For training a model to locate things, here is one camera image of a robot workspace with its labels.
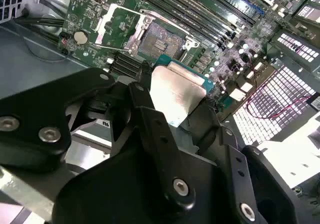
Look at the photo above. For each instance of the metal socket cover frame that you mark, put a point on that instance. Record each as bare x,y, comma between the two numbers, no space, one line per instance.
102,34

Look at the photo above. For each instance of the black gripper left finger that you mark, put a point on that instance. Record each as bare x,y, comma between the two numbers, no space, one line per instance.
30,104

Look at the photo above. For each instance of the silver topped green CPU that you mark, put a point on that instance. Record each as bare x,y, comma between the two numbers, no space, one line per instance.
175,91

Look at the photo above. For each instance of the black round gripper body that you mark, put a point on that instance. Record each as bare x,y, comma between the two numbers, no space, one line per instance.
120,191

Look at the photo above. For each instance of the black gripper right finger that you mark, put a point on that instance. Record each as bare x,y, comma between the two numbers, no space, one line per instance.
265,184

